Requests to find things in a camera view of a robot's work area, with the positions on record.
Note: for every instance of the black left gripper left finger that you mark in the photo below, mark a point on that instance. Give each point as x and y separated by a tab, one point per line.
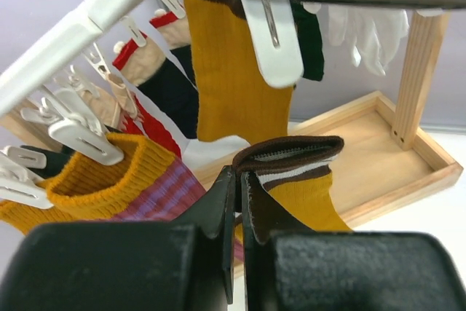
184	264

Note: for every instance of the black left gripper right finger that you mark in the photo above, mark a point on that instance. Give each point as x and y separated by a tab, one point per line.
289	266

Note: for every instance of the mustard sock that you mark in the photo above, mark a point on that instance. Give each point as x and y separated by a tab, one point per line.
295	171
234	99

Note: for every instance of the white plastic clip hanger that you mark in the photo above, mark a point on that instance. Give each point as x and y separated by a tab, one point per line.
62	43

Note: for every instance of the white glove red trim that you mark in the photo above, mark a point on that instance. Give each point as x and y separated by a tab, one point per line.
372	35

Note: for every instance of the purple striped sock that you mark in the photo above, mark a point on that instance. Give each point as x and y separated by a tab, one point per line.
151	183

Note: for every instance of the black sock behind peg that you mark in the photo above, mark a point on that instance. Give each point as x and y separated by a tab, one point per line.
310	42

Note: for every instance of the wooden tray base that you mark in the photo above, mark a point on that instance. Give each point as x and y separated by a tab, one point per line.
373	176

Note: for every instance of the red hanging sock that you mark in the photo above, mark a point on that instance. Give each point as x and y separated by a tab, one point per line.
145	124

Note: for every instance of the white peg front centre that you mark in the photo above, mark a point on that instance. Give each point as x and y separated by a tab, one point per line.
275	42

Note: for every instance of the white peg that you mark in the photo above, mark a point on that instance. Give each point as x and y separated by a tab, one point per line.
71	122
275	42

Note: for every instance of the navy sock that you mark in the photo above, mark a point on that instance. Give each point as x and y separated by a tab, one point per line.
174	91

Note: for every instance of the white peg front left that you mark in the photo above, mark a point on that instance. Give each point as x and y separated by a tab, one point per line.
71	122

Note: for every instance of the beige sock red trim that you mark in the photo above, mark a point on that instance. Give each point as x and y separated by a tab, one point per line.
174	30

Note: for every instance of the wooden rack frame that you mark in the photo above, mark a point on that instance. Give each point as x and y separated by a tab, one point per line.
422	51

